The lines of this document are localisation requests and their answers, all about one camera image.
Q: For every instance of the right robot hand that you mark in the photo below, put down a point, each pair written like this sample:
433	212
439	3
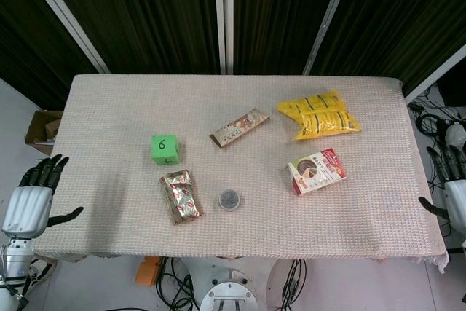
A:
457	201

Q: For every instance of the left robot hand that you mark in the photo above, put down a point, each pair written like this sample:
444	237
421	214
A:
27	205

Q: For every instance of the biscuit box red green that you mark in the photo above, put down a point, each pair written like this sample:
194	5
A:
316	172

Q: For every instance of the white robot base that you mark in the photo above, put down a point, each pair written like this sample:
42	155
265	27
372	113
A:
227	293

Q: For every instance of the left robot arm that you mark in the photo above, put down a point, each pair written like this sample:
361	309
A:
14	260

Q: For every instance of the brown cardboard box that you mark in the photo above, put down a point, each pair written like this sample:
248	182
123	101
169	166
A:
38	125

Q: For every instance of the white rounded device housing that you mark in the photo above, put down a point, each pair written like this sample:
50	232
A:
455	136

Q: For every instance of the beige woven tablecloth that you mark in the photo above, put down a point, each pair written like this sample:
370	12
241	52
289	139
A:
109	107

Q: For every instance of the orange plastic object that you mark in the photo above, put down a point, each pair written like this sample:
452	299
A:
147	272

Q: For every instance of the green numbered foam cube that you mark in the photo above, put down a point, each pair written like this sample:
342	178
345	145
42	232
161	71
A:
164	147

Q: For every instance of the gold foil snack pack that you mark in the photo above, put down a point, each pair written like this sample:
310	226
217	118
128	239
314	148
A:
182	198

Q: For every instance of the yellow snack bag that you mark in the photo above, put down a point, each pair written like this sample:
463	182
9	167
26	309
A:
320	118

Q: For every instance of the clear round jar of pins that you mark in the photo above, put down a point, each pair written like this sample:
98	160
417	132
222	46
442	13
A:
229	200

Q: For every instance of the beige snack bar packet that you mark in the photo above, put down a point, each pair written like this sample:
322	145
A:
238	129

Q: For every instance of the white partition frame post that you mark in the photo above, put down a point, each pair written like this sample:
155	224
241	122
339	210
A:
219	16
68	16
229	16
330	16
437	74

